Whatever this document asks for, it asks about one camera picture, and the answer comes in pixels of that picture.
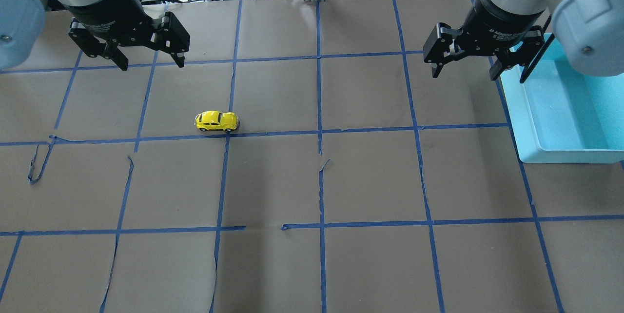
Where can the yellow toy beetle car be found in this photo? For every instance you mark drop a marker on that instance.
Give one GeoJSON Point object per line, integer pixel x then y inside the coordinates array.
{"type": "Point", "coordinates": [217, 121]}

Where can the light blue plastic bin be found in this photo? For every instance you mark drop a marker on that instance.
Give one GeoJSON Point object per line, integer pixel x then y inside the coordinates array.
{"type": "Point", "coordinates": [562, 116]}

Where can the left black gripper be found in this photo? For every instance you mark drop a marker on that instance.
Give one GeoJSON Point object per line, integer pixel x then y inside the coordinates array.
{"type": "Point", "coordinates": [108, 9]}

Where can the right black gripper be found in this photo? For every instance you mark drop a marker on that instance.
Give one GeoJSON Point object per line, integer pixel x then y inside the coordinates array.
{"type": "Point", "coordinates": [502, 24]}

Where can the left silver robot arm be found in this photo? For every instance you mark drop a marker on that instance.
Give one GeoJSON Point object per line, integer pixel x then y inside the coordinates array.
{"type": "Point", "coordinates": [22, 22]}

